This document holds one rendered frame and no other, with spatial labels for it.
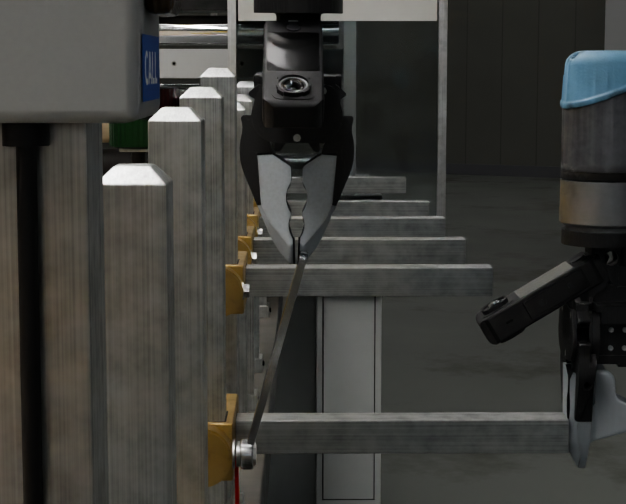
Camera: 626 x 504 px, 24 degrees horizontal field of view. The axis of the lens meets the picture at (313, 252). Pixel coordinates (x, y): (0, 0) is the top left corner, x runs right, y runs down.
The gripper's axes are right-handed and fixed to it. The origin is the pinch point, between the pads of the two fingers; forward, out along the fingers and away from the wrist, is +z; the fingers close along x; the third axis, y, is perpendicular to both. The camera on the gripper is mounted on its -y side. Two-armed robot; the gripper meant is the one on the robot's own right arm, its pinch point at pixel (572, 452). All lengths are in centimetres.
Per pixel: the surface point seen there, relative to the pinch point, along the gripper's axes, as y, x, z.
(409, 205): -7, 99, -13
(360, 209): -15, 99, -12
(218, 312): -31.0, -5.7, -13.5
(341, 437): -20.6, -1.5, -1.8
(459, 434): -10.2, -1.5, -2.0
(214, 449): -31.3, -8.5, -2.5
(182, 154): -32, -31, -28
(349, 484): -12, 225, 68
